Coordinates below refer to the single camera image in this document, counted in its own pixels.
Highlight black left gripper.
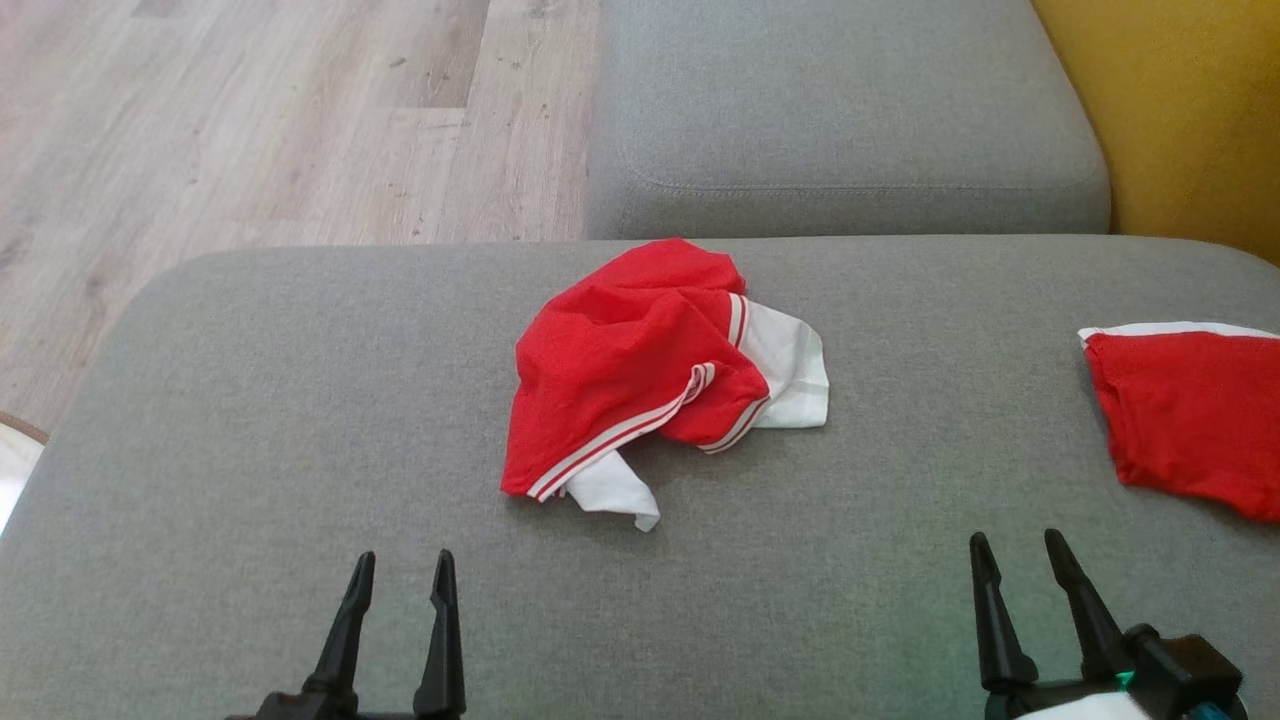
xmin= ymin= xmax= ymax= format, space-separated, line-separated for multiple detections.
xmin=225 ymin=549 xmax=467 ymax=720

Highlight small grey sofa cushion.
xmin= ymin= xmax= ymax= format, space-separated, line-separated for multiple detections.
xmin=583 ymin=0 xmax=1112 ymax=241

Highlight red shorts with white stripes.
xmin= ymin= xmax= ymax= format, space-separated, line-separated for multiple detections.
xmin=1077 ymin=321 xmax=1280 ymax=524

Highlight large grey sofa seat cushion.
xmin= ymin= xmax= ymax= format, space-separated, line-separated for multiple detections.
xmin=0 ymin=235 xmax=1280 ymax=720

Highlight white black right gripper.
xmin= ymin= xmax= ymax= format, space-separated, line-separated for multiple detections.
xmin=969 ymin=528 xmax=1181 ymax=720

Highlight red white striped jersey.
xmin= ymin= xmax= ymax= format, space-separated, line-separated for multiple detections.
xmin=500 ymin=237 xmax=831 ymax=533

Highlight white round object brown rim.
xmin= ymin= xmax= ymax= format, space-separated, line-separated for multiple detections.
xmin=0 ymin=412 xmax=49 ymax=536

